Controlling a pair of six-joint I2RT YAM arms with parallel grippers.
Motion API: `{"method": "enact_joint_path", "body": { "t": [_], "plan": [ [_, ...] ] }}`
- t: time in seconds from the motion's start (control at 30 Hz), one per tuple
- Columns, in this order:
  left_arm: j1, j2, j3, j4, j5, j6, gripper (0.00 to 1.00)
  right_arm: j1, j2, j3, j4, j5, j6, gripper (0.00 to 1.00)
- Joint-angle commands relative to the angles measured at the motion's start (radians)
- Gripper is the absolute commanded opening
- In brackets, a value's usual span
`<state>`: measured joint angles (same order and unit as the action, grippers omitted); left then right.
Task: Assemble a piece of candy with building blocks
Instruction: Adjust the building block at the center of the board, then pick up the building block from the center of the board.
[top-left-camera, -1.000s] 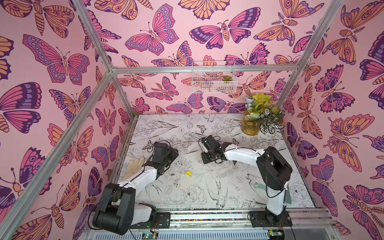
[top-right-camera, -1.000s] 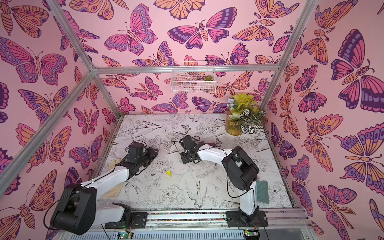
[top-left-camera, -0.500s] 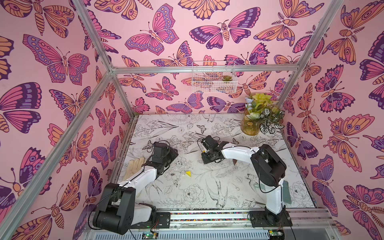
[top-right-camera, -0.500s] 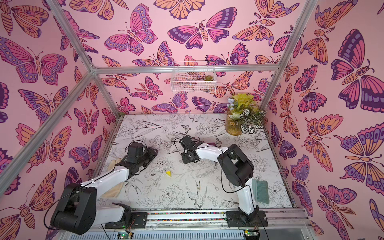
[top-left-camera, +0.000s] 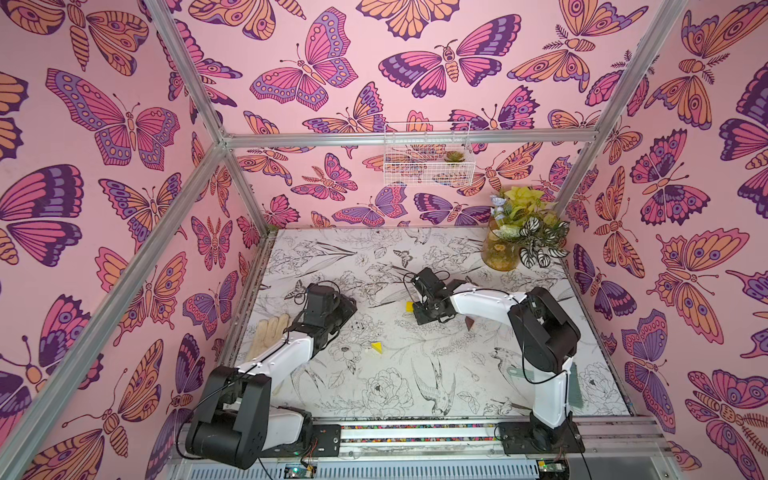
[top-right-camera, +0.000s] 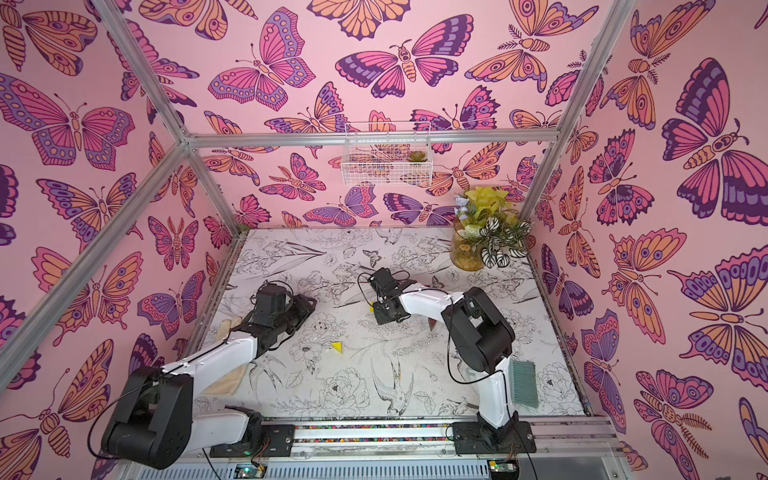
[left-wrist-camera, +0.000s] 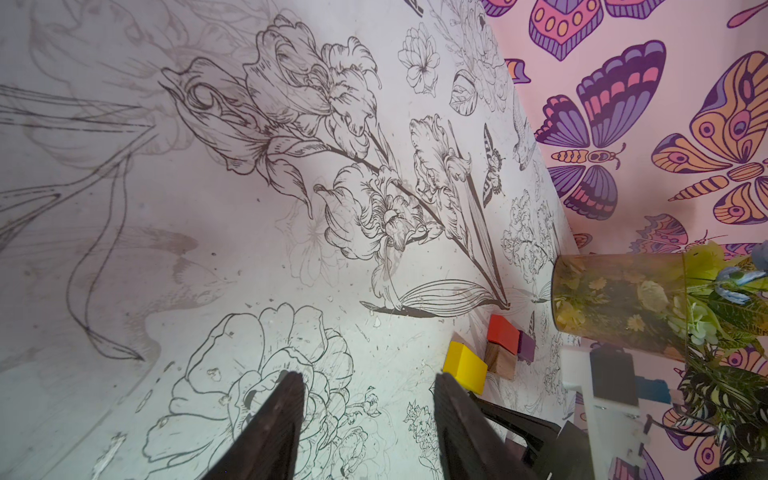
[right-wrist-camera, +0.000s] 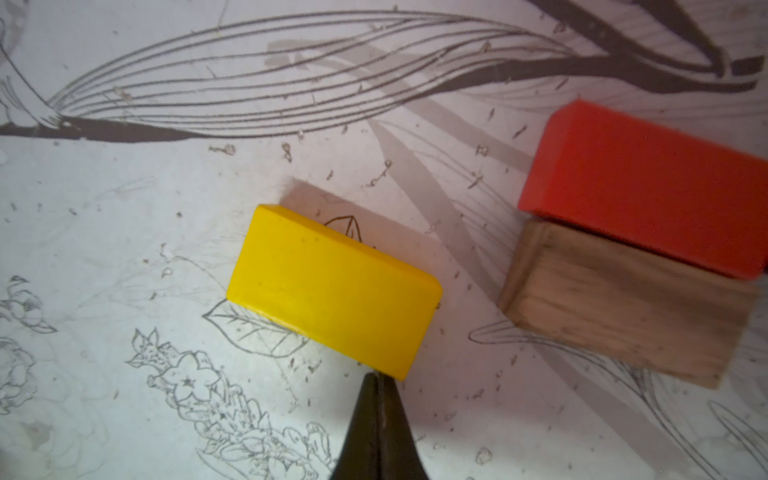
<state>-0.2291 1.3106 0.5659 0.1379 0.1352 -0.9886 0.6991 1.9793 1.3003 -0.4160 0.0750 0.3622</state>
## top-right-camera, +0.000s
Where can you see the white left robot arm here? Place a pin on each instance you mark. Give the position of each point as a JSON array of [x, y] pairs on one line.
[[153, 422]]

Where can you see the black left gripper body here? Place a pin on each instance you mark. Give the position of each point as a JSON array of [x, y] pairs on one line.
[[301, 310]]

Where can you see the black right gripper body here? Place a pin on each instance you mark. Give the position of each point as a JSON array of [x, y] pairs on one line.
[[382, 310]]

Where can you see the small succulent in basket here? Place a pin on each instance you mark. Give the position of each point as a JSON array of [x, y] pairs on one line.
[[417, 156]]

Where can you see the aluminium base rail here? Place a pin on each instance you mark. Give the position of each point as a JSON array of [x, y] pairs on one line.
[[555, 448]]

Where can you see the potted plant in vase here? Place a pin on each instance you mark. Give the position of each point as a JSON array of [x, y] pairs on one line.
[[488, 232]]

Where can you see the white wire basket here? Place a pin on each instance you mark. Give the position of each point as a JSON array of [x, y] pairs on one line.
[[376, 153]]

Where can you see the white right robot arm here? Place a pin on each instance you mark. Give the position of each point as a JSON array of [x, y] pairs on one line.
[[483, 339]]

